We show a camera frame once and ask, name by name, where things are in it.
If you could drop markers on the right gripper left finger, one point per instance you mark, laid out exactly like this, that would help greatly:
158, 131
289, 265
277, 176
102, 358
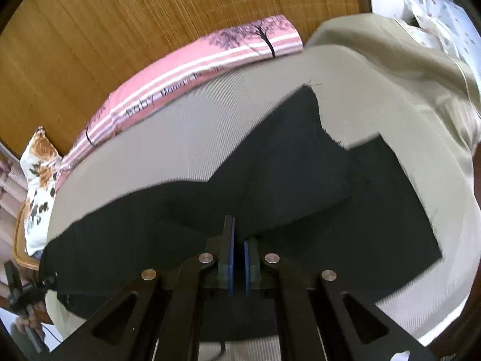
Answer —
226, 255

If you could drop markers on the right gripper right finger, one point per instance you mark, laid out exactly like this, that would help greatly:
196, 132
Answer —
253, 277

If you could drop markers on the black denim pants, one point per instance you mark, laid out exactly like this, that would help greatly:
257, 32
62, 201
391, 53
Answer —
289, 186

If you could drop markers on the person's left hand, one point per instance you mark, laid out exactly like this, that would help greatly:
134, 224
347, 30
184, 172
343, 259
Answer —
32, 320

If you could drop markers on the rattan chair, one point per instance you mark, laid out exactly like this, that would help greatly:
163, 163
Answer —
20, 255

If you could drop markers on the beige striped curtain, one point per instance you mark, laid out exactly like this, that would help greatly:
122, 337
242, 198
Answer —
13, 193

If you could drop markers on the floral white orange pillow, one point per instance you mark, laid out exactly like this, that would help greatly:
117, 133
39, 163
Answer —
40, 163

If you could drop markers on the beige mesh bed mat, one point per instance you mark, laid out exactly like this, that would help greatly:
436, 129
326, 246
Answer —
167, 315

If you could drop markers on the beige folded blanket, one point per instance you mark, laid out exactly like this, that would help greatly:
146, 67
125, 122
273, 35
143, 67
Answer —
442, 87

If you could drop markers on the pink striped long pillow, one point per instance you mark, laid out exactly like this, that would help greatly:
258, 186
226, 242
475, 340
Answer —
163, 81

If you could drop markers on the woven bamboo headboard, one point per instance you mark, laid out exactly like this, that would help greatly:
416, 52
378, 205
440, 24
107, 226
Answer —
60, 59

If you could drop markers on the white dotted cloth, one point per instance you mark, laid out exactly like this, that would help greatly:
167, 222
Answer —
452, 28

